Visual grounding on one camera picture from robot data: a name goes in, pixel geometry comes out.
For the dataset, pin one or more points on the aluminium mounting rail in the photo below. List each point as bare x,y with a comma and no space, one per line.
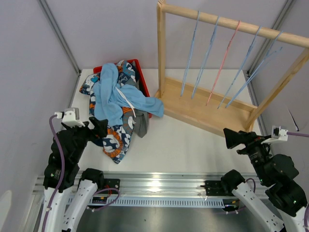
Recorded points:
165,185

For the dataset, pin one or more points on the light blue shorts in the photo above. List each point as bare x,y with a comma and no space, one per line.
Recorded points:
111,97

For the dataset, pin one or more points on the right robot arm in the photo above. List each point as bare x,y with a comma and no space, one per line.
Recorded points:
277,173

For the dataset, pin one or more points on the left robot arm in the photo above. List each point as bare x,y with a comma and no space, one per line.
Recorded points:
58,215

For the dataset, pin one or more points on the blue hanger of grey shorts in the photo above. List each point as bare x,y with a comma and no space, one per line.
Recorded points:
241,66

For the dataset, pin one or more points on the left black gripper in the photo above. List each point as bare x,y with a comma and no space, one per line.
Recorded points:
101,128

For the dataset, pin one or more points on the blue hanger of patterned shorts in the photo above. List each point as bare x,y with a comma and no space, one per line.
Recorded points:
203,65

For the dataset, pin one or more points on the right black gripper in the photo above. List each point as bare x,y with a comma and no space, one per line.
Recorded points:
250,138

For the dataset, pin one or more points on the grey shorts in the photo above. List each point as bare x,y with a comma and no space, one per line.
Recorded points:
138,123

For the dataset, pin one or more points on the red plastic bin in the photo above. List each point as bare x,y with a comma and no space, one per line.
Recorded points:
142,85

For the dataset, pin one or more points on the aluminium corner post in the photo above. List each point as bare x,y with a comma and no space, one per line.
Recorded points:
287,7
58,33

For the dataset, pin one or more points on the left aluminium corner post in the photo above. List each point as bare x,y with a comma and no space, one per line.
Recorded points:
58,33

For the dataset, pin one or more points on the wooden clothes rack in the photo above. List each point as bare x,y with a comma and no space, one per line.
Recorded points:
212,111

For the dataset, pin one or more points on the pink hanger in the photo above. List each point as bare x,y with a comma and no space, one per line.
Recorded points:
223,61

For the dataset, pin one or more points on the right aluminium corner post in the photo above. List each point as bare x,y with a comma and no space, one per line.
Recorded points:
287,7

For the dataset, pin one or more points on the light blue wire hanger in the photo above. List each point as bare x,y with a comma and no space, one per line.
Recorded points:
267,58

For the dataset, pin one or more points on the perforated cable duct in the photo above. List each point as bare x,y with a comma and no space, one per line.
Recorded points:
169,202

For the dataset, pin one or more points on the colourful patterned shorts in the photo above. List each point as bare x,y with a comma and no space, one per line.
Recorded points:
116,143

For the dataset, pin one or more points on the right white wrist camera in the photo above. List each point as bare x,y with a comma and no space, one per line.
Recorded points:
278,135

